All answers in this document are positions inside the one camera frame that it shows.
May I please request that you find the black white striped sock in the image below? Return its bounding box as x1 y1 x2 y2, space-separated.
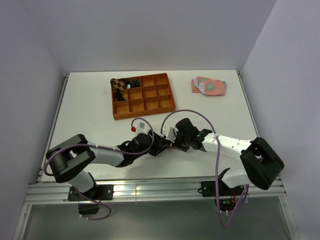
127 79 141 89

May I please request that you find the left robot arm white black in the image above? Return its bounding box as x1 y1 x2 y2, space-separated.
46 130 172 200

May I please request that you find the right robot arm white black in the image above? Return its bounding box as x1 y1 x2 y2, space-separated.
172 118 285 195

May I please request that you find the orange compartment tray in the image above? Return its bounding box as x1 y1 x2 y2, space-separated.
111 73 176 120

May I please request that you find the pink green dotted sock pair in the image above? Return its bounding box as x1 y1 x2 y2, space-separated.
190 76 227 96

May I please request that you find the checkered brown rolled sock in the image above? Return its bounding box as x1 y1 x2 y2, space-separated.
110 78 130 102

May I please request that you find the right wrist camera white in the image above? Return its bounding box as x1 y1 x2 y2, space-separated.
161 125 176 142

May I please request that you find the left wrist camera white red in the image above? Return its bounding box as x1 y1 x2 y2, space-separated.
131 122 148 135

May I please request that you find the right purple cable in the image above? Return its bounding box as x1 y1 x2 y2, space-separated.
159 108 250 229

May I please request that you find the purple cable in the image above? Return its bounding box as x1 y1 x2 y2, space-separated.
159 108 250 229
42 117 155 221

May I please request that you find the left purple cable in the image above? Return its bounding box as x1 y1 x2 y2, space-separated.
42 117 155 221

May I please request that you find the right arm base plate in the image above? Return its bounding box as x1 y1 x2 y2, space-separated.
198 179 246 197

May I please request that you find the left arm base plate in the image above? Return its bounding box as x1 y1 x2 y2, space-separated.
67 184 114 202

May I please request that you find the aluminium rail frame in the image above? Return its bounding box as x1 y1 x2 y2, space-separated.
23 175 287 206

